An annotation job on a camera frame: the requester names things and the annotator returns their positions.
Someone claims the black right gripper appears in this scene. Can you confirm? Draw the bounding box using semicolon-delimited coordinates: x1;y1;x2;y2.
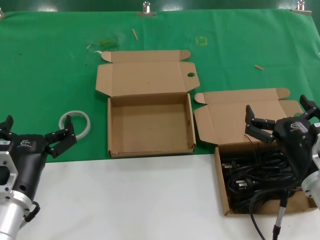
244;94;320;181

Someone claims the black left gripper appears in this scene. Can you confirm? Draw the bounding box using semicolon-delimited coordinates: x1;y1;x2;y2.
0;115;78;201

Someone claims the wide open cardboard box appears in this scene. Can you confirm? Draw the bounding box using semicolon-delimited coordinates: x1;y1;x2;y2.
94;49;200;159

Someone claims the clear adhesive tape roll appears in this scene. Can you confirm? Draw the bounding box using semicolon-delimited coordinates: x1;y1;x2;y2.
58;109;91;141

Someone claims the green table cloth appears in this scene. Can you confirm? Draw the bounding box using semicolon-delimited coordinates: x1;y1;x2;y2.
0;8;320;166

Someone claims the silver metal spring clip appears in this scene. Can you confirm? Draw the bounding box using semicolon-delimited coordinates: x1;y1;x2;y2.
291;0;313;15
136;1;158;18

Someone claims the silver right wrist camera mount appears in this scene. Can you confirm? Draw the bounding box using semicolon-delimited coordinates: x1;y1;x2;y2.
311;122;320;173

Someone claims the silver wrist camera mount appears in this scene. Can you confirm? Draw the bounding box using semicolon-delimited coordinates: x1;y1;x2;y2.
311;122;320;173
0;143;20;195

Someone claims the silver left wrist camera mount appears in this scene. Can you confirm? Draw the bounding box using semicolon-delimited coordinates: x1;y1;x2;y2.
0;143;20;195

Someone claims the cardboard box holding cables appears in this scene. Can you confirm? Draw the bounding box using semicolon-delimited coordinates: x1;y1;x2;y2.
193;87;319;217

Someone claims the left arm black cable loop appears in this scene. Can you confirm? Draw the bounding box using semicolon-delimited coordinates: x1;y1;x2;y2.
23;201;41;223

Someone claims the right arm cable with connector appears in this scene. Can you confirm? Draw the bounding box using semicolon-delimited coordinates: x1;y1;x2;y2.
249;184;303;240

